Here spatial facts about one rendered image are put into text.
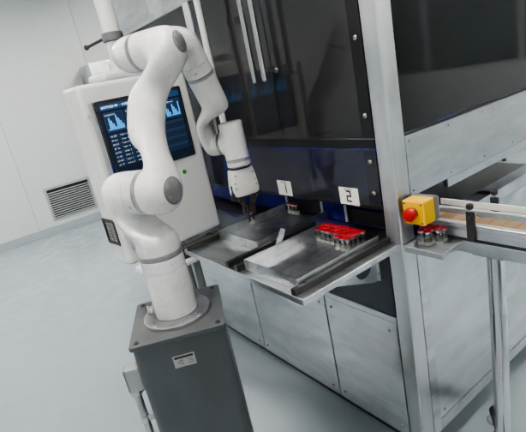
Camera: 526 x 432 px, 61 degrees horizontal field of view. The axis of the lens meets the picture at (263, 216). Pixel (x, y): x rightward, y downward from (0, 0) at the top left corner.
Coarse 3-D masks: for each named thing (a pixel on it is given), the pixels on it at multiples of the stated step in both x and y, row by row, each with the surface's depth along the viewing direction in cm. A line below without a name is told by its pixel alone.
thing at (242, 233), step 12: (264, 216) 188; (276, 216) 189; (288, 216) 186; (300, 216) 183; (312, 216) 180; (324, 216) 172; (228, 228) 178; (240, 228) 181; (252, 228) 180; (264, 228) 178; (276, 228) 175; (288, 228) 163; (228, 240) 172; (240, 240) 164; (252, 240) 158; (264, 240) 157
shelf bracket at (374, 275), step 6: (378, 264) 148; (372, 270) 148; (378, 270) 149; (372, 276) 148; (378, 276) 150; (348, 282) 142; (354, 282) 144; (360, 282) 145; (366, 282) 147; (372, 282) 149
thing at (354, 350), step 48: (480, 192) 169; (240, 288) 238; (432, 288) 151; (480, 288) 170; (288, 336) 214; (336, 336) 182; (384, 336) 158; (432, 336) 154; (480, 336) 175; (336, 384) 194; (384, 384) 167; (432, 384) 158; (480, 384) 179
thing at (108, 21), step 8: (96, 0) 178; (104, 0) 178; (96, 8) 179; (104, 8) 179; (112, 8) 181; (104, 16) 179; (112, 16) 181; (104, 24) 180; (112, 24) 181; (104, 32) 182; (112, 32) 181; (120, 32) 183; (104, 40) 182; (112, 40) 182; (88, 48) 186; (112, 64) 184
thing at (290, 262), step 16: (320, 224) 160; (288, 240) 152; (304, 240) 156; (368, 240) 137; (256, 256) 145; (272, 256) 149; (288, 256) 146; (304, 256) 143; (320, 256) 141; (336, 256) 139; (256, 272) 138; (272, 272) 130; (288, 272) 135; (304, 272) 133; (320, 272) 127
